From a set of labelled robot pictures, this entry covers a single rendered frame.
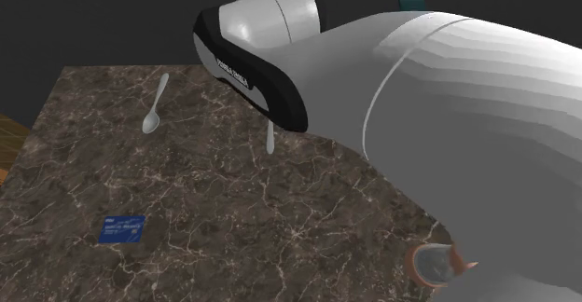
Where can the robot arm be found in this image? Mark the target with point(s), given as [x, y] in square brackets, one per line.
[432, 124]

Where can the blue card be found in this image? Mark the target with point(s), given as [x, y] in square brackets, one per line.
[122, 229]

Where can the orange cup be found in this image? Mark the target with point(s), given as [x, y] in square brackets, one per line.
[432, 264]

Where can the silver spoon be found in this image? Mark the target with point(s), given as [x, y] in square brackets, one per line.
[151, 119]

